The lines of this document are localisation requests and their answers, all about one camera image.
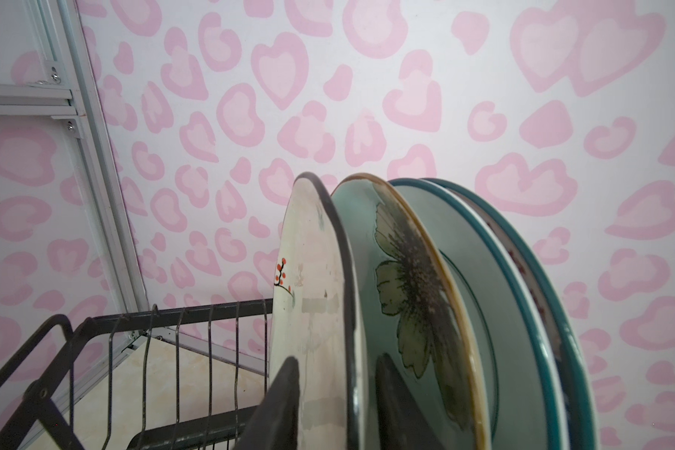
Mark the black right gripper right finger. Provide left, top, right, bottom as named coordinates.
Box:
left=375, top=354, right=444, bottom=450

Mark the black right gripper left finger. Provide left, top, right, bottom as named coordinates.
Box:
left=234, top=356, right=300, bottom=450

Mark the cream floral rim plate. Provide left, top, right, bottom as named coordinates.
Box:
left=269, top=172, right=368, bottom=449

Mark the light blue flower plate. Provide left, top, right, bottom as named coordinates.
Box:
left=331, top=174, right=492, bottom=449

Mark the white plate quatrefoil emblem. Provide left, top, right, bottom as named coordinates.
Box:
left=392, top=178, right=570, bottom=449

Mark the dark green rim plate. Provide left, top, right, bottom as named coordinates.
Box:
left=429, top=178, right=599, bottom=449

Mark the black wire dish rack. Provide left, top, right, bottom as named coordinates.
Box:
left=0, top=296, right=272, bottom=449

